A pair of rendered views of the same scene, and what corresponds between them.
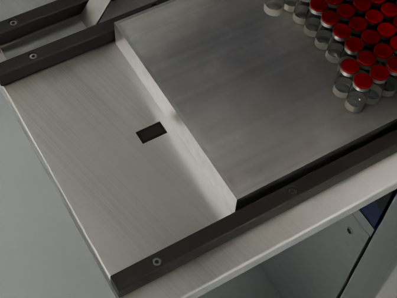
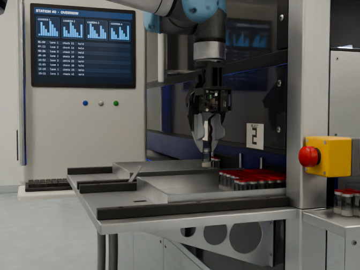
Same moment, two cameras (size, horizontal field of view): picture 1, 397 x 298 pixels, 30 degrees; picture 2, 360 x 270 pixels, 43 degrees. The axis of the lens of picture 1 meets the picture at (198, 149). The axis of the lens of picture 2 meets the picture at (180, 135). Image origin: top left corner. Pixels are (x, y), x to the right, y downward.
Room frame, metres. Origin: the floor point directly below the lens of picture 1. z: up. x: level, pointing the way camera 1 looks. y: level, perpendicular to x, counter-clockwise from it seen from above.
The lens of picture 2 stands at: (-0.49, -0.30, 1.08)
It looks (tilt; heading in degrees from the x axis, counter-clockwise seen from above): 3 degrees down; 15
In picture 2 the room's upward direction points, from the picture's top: straight up
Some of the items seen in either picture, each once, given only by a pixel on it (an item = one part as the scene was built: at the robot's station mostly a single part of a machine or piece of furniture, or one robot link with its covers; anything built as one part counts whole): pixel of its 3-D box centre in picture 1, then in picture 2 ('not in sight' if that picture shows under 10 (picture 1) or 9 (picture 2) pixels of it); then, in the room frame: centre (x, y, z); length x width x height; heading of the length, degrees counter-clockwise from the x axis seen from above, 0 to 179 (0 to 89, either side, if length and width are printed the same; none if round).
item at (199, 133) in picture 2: not in sight; (201, 133); (0.55, -0.06, 1.03); 0.06 x 0.03 x 0.09; 34
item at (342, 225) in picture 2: not in sight; (352, 220); (0.42, -0.39, 0.87); 0.14 x 0.13 x 0.02; 124
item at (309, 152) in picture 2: not in sight; (310, 156); (0.39, -0.31, 1.00); 0.04 x 0.04 x 0.04; 34
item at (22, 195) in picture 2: not in sight; (82, 188); (1.02, 0.50, 0.79); 0.45 x 0.28 x 0.03; 124
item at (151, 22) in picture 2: not in sight; (172, 15); (0.49, -0.01, 1.29); 0.11 x 0.11 x 0.08; 38
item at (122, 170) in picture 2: not in sight; (175, 170); (0.83, 0.08, 0.90); 0.34 x 0.26 x 0.04; 124
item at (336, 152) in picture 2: not in sight; (330, 155); (0.41, -0.35, 1.00); 0.08 x 0.07 x 0.07; 124
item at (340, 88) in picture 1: (346, 78); (238, 188); (0.52, -0.16, 0.91); 0.02 x 0.02 x 0.05
